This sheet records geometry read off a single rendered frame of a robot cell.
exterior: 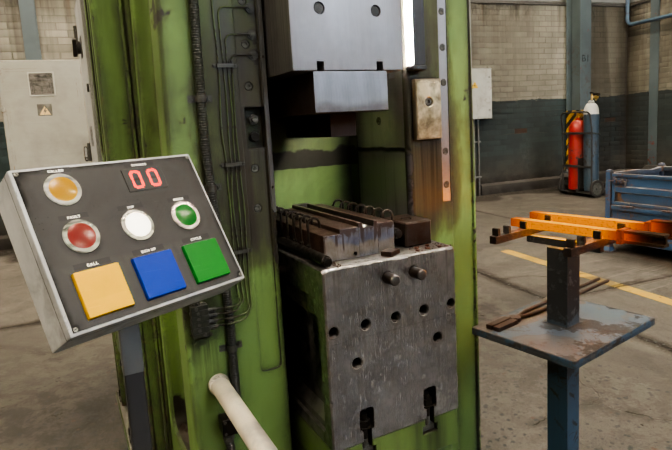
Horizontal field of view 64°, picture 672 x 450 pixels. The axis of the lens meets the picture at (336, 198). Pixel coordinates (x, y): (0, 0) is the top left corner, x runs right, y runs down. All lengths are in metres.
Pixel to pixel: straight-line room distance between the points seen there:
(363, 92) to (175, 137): 0.45
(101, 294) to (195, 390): 0.59
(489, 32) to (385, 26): 7.60
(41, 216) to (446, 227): 1.12
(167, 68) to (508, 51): 8.08
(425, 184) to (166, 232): 0.84
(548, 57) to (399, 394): 8.49
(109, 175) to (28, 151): 5.59
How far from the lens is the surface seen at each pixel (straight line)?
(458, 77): 1.68
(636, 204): 5.13
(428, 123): 1.57
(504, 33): 9.12
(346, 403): 1.37
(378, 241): 1.36
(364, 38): 1.34
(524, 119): 9.26
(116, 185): 1.02
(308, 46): 1.26
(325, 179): 1.80
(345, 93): 1.29
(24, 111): 6.61
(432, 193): 1.61
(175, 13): 1.33
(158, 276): 0.96
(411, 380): 1.45
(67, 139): 6.54
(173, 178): 1.08
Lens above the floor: 1.24
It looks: 8 degrees down
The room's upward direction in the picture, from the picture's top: 3 degrees counter-clockwise
